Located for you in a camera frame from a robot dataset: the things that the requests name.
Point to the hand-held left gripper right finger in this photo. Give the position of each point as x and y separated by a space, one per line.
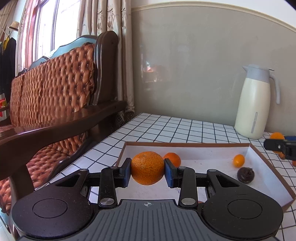
168 174

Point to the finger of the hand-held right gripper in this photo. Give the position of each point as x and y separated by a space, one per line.
276 144

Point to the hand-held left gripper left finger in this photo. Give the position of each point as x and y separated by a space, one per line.
127 173

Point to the speckled orange tangerine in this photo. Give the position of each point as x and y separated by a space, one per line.
147 167

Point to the small yellow-orange kumquat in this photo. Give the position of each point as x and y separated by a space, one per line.
239 160

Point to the dark purple mangosteen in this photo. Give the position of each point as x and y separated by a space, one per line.
246 175

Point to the brown cardboard box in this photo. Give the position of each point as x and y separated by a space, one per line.
208 153

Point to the cream and grey thermos jug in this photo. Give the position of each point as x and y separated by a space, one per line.
253 104

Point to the tufted brown wooden sofa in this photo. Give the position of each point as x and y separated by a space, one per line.
57 92

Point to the beige patterned curtain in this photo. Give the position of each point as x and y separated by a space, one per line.
108 34

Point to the red and yellow object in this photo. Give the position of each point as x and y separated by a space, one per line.
2 105

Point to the window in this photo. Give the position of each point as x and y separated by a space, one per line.
57 25

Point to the dark hanging coat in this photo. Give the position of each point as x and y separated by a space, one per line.
8 60

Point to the straw hat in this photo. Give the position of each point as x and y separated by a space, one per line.
13 25

